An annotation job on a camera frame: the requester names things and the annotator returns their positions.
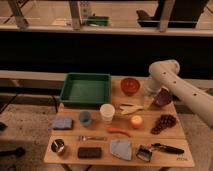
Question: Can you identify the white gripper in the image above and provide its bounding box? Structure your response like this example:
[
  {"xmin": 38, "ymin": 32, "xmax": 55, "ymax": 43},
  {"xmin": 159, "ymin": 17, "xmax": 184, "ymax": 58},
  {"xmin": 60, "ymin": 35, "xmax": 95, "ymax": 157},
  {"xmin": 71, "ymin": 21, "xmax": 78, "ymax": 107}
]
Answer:
[{"xmin": 143, "ymin": 77, "xmax": 162, "ymax": 110}]

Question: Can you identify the purple bowl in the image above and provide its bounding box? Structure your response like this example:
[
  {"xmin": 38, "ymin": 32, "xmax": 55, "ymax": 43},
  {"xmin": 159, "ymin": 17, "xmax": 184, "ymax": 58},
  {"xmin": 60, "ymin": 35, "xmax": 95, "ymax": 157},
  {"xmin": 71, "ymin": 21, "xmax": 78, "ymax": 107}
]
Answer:
[{"xmin": 153, "ymin": 88, "xmax": 172, "ymax": 107}]

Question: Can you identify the red bowl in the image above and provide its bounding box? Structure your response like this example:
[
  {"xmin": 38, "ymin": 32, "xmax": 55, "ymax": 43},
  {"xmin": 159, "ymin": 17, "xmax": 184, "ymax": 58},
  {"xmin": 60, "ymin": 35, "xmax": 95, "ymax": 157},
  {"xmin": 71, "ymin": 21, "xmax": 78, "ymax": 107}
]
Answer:
[{"xmin": 121, "ymin": 77, "xmax": 140, "ymax": 96}]

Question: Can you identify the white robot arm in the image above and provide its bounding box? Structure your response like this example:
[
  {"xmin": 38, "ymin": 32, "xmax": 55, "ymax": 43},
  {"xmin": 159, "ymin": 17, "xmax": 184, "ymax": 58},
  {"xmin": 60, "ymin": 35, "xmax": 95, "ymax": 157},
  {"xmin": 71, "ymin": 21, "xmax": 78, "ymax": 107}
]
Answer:
[{"xmin": 143, "ymin": 60, "xmax": 213, "ymax": 130}]

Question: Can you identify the green plastic tray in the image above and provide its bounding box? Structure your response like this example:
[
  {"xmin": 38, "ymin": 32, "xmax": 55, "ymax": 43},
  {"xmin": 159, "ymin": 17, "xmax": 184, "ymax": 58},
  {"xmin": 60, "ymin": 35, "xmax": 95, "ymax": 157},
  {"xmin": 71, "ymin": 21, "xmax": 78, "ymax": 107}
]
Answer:
[{"xmin": 60, "ymin": 73, "xmax": 111, "ymax": 108}]

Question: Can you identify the yellow banana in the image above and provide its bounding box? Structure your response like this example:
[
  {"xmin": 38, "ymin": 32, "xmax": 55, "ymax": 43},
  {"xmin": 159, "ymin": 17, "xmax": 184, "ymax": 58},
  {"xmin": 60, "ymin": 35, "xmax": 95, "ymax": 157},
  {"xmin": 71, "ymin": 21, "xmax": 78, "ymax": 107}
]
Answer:
[{"xmin": 119, "ymin": 104, "xmax": 143, "ymax": 115}]

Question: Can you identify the dark grape bunch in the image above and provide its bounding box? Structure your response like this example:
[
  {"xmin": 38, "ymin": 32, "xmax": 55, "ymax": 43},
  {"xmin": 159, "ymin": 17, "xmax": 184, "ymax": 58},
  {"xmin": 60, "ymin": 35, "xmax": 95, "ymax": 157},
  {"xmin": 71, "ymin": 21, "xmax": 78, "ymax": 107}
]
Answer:
[{"xmin": 151, "ymin": 114, "xmax": 177, "ymax": 135}]

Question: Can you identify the orange fruit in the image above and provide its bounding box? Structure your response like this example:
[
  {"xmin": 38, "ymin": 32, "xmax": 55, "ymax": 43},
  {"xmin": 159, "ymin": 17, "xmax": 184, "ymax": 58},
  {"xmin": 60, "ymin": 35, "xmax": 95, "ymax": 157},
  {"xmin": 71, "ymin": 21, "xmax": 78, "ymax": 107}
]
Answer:
[{"xmin": 130, "ymin": 115, "xmax": 143, "ymax": 129}]

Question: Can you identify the white plastic cup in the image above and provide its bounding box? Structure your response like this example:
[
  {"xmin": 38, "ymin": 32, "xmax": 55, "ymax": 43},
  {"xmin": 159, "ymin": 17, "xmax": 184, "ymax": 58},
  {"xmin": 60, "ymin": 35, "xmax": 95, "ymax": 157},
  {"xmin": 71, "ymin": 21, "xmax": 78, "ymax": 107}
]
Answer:
[{"xmin": 100, "ymin": 104, "xmax": 115, "ymax": 123}]

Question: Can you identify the orange carrot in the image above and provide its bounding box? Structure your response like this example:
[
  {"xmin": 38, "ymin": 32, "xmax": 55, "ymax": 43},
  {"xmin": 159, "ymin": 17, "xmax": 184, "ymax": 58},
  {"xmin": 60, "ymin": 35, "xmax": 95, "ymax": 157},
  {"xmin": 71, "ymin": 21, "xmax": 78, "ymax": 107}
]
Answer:
[{"xmin": 106, "ymin": 127, "xmax": 131, "ymax": 137}]

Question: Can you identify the blue folded cloth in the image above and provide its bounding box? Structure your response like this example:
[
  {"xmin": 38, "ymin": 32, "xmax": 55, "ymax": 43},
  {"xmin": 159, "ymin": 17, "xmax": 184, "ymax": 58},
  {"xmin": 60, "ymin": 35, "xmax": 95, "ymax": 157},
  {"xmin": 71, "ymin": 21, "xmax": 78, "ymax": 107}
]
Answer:
[{"xmin": 109, "ymin": 139, "xmax": 132, "ymax": 161}]

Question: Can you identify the blue plastic cup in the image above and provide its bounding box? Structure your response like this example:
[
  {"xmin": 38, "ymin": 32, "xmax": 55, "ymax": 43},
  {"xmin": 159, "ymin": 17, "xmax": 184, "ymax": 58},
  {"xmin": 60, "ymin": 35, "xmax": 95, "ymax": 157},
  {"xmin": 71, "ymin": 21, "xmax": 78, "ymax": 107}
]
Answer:
[{"xmin": 79, "ymin": 111, "xmax": 92, "ymax": 127}]

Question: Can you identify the black background machine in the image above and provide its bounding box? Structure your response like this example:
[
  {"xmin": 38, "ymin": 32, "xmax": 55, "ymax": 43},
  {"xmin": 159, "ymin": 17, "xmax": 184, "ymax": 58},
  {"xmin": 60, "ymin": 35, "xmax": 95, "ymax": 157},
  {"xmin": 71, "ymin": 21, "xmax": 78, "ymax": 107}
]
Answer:
[{"xmin": 136, "ymin": 0, "xmax": 209, "ymax": 28}]

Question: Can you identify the metal fork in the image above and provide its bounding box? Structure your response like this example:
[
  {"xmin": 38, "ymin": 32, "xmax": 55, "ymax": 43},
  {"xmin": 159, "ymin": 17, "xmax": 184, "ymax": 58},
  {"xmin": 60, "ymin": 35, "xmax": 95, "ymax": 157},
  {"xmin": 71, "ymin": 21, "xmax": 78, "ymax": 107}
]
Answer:
[{"xmin": 78, "ymin": 136, "xmax": 106, "ymax": 141}]

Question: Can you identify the green object in background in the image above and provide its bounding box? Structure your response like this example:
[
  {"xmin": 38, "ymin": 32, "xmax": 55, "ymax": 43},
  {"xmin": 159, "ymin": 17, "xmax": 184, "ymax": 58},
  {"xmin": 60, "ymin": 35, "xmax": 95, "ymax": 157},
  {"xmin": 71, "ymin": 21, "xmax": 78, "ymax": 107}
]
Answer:
[{"xmin": 86, "ymin": 16, "xmax": 109, "ymax": 26}]

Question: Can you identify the dark brown block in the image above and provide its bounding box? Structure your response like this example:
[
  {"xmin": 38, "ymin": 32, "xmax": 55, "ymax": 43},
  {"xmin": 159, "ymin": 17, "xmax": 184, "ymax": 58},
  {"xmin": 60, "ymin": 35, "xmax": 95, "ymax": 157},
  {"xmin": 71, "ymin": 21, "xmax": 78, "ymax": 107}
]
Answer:
[{"xmin": 78, "ymin": 147, "xmax": 102, "ymax": 159}]

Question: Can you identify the blue sponge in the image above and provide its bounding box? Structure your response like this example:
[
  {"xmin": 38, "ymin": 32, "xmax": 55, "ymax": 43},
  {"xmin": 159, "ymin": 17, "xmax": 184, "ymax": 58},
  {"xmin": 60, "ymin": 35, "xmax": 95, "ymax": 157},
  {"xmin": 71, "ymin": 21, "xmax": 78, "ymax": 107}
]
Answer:
[{"xmin": 52, "ymin": 118, "xmax": 73, "ymax": 130}]

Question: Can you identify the metal cup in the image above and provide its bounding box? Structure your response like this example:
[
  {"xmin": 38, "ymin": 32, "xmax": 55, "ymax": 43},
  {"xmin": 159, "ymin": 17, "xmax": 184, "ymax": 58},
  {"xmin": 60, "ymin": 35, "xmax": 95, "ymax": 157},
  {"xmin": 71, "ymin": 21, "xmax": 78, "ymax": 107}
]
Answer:
[{"xmin": 51, "ymin": 139, "xmax": 65, "ymax": 155}]

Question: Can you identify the black handled tool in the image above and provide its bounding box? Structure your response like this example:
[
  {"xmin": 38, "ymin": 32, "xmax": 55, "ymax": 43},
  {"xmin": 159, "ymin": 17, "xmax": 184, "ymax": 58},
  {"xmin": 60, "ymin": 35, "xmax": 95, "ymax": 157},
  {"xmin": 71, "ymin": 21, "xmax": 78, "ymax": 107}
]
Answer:
[{"xmin": 151, "ymin": 143, "xmax": 185, "ymax": 154}]

